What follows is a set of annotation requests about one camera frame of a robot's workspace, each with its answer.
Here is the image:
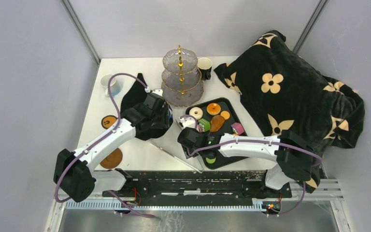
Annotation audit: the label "metal serving tongs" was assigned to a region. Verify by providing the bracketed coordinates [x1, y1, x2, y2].
[149, 118, 203, 173]

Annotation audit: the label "three-tier glass cake stand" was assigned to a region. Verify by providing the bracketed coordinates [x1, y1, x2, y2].
[161, 45, 204, 107]

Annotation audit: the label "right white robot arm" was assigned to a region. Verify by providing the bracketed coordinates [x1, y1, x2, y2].
[177, 115, 322, 197]

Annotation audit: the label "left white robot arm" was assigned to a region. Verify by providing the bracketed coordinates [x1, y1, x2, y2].
[54, 89, 173, 203]

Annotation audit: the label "green cake slice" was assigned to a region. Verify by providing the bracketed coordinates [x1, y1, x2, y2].
[197, 118, 211, 132]

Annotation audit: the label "white frosted donut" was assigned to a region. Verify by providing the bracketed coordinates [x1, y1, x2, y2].
[188, 107, 203, 120]

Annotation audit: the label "green round cookie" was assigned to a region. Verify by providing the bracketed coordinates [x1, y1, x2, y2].
[205, 158, 216, 164]

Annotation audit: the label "brown madeleine bread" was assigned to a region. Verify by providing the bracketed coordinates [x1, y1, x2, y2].
[210, 115, 226, 132]

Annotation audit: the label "black cloth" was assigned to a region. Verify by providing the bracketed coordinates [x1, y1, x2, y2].
[121, 81, 173, 141]

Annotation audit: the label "black serving tray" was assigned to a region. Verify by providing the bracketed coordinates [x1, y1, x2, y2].
[185, 97, 247, 170]

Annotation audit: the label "orange frosted donut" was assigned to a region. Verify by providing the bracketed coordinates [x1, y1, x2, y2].
[206, 102, 221, 116]

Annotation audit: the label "round orange biscuit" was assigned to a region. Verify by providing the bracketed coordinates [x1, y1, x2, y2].
[220, 111, 230, 120]

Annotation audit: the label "smiley face coaster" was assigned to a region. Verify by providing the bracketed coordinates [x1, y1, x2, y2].
[101, 115, 117, 129]

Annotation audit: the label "pink cake slice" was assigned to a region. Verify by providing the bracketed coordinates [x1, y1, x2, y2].
[231, 122, 245, 135]

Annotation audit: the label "white and blue mug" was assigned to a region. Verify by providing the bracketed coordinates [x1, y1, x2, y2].
[100, 74, 121, 97]

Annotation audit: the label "brown round saucer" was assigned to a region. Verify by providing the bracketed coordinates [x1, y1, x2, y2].
[100, 148, 123, 169]

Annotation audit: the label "black mug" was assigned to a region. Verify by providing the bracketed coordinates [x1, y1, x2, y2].
[197, 58, 213, 80]

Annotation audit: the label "black floral blanket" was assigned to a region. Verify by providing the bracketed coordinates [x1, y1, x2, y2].
[214, 30, 365, 194]

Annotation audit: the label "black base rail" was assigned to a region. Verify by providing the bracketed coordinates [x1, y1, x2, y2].
[116, 171, 292, 206]

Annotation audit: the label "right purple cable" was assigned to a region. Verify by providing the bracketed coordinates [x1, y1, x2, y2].
[178, 114, 324, 217]

